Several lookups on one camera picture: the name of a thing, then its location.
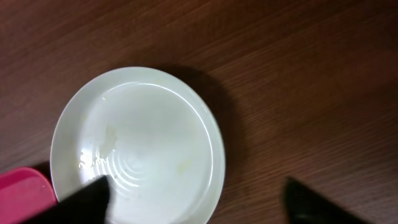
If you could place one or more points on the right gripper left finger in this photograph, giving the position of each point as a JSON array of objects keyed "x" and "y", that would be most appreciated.
[{"x": 87, "y": 205}]

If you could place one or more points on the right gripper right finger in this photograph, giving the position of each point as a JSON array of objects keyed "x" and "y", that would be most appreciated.
[{"x": 305, "y": 206}]

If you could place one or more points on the white plate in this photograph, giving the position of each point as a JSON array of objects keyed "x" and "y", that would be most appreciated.
[{"x": 152, "y": 136}]

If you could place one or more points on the red plastic tray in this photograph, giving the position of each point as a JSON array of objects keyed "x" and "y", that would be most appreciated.
[{"x": 25, "y": 192}]

